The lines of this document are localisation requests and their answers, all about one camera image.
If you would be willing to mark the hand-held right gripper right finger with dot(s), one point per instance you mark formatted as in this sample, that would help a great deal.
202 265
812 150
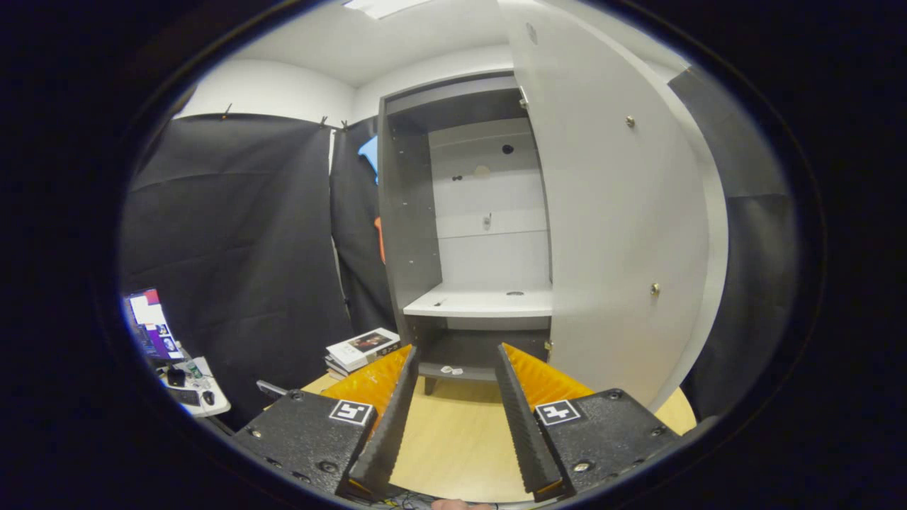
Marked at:
524 432

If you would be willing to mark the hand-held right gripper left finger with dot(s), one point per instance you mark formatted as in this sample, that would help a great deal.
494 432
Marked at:
393 425

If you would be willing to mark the beige cabinet door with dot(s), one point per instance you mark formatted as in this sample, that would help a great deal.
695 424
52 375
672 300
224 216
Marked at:
616 248

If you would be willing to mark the white cabinet shelf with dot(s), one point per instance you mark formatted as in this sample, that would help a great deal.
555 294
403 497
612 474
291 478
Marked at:
482 301

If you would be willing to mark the dark gray cabinet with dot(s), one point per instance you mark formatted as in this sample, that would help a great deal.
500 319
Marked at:
411 234

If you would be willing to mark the metal door hinge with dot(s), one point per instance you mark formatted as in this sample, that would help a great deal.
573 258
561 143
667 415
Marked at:
523 98

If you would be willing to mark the stack of books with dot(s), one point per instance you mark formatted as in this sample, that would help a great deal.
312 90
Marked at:
361 345

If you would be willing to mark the white side desk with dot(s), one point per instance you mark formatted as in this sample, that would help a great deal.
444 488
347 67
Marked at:
216 409

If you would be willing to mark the black keyboard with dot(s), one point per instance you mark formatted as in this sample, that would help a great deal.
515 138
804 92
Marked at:
184 397

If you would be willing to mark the black backdrop cloth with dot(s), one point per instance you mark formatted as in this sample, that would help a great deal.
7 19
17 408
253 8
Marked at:
234 248

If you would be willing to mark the computer monitor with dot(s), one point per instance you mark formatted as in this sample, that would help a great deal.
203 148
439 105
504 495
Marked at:
152 319

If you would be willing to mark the long ceiling light panel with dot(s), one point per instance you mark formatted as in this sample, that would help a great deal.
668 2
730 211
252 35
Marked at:
382 7

